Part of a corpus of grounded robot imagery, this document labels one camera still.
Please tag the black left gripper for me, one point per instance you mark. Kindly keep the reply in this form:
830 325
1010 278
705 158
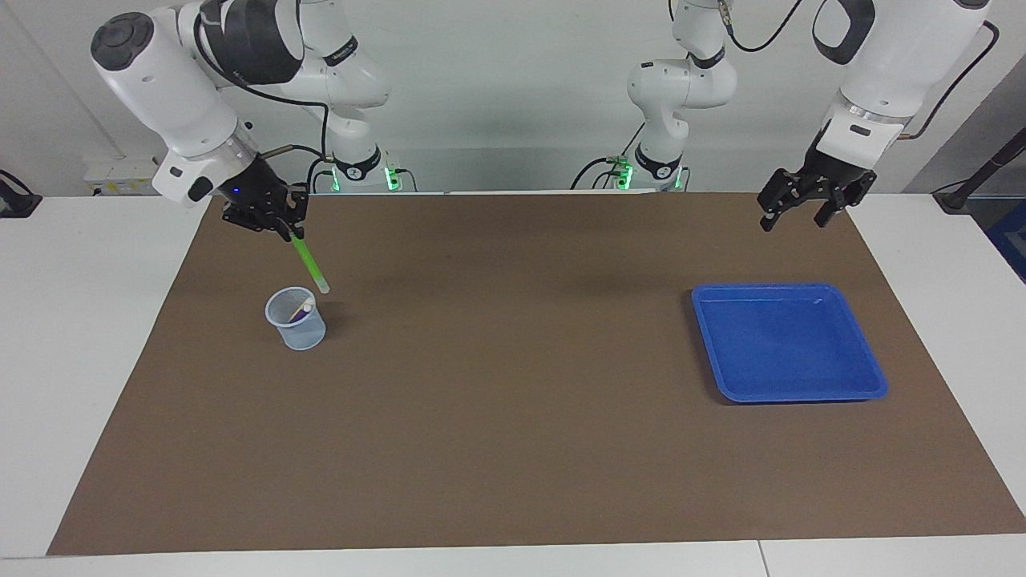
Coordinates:
838 176

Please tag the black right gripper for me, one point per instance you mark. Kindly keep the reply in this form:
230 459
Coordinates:
252 196

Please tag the green pen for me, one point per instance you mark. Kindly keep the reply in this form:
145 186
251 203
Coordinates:
311 263

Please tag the yellow pen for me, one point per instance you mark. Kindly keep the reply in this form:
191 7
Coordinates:
304 306

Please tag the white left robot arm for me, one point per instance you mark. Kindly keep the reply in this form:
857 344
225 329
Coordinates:
890 56

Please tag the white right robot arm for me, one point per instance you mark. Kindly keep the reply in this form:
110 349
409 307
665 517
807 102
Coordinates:
160 88

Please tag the blue plastic tray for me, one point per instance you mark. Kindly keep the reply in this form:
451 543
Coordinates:
785 344

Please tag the clear plastic cup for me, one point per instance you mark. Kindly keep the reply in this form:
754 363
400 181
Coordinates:
303 335

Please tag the black stand pole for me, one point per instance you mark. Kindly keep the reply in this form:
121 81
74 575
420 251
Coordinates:
986 172

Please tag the white power strip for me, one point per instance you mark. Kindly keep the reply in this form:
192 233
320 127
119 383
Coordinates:
120 172

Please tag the blue box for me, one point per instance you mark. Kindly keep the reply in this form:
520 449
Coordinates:
1011 240

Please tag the brown table mat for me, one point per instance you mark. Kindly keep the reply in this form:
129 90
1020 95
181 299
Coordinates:
513 401

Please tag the black clamp mount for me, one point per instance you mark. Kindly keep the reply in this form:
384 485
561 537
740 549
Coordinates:
16 204

